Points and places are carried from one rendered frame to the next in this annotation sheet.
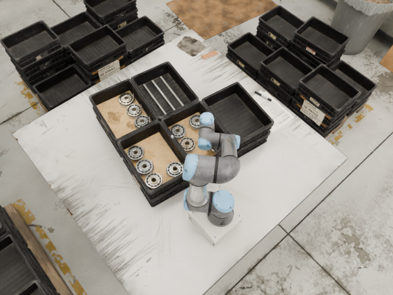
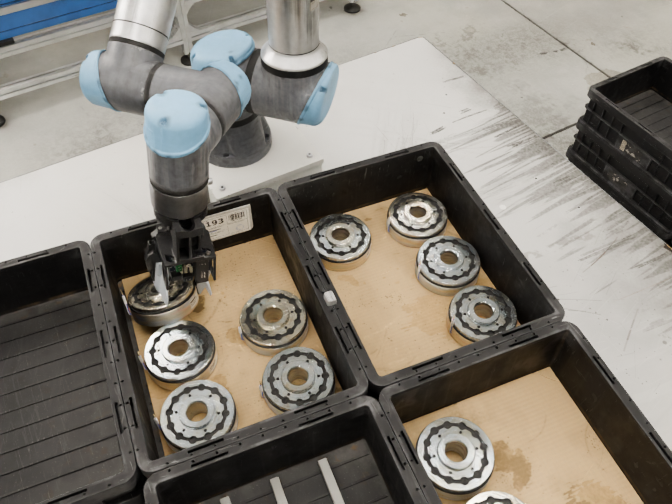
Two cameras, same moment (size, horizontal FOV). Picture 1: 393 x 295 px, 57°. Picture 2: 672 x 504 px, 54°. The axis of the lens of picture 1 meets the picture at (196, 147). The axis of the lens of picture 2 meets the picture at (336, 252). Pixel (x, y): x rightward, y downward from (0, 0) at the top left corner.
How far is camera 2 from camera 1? 200 cm
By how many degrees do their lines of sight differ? 69
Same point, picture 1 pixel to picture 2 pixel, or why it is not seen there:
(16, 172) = not seen: outside the picture
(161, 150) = (380, 327)
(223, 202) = (226, 38)
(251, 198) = (126, 211)
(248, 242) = not seen: hidden behind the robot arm
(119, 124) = (568, 479)
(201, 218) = (290, 141)
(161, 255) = (407, 133)
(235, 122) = (27, 400)
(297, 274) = not seen: hidden behind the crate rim
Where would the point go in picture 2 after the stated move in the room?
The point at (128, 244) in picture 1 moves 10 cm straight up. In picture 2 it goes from (489, 163) to (498, 127)
